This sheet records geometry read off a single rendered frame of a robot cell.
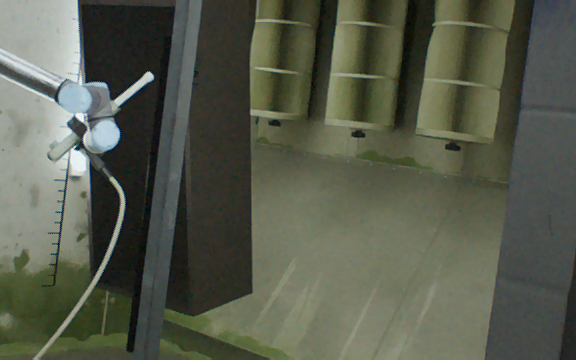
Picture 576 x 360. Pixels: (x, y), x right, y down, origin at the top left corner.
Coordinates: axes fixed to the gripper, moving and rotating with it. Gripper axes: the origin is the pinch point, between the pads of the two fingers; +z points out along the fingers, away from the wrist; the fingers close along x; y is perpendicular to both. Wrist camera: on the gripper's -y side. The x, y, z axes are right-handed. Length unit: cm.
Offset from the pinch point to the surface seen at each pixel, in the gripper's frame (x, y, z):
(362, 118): 116, 78, 48
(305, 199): 90, 100, 106
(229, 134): 46, 35, 4
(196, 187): 21.3, 40.7, 0.6
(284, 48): 129, 35, 94
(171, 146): -7, 12, -110
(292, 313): 36, 126, 75
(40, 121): 14, -16, 98
